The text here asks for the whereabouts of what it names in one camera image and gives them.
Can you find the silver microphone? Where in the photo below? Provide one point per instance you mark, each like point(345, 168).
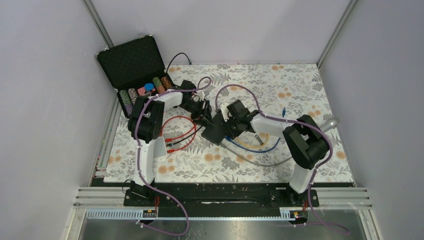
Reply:
point(330, 124)

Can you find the white router box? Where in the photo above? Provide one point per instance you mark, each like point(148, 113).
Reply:
point(159, 148)

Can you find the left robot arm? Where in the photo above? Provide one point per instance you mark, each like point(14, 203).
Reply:
point(146, 121)

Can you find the blue round chip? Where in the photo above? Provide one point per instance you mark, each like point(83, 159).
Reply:
point(149, 87)

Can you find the black poker chip case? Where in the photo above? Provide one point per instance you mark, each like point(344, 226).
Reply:
point(132, 64)

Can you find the small metal coupler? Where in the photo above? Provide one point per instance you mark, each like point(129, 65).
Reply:
point(258, 138)

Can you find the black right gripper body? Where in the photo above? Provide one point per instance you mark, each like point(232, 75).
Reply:
point(232, 127)

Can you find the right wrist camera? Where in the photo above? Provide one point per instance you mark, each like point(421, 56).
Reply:
point(225, 111)

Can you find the clear dealer button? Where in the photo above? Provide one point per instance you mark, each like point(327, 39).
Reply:
point(147, 94)

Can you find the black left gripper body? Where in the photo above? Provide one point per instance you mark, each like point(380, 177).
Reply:
point(195, 108)

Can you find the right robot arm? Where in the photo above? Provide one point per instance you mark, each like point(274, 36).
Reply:
point(306, 141)

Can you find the black network switch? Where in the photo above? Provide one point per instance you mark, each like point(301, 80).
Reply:
point(216, 132)

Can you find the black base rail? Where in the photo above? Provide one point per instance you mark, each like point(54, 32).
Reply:
point(214, 200)

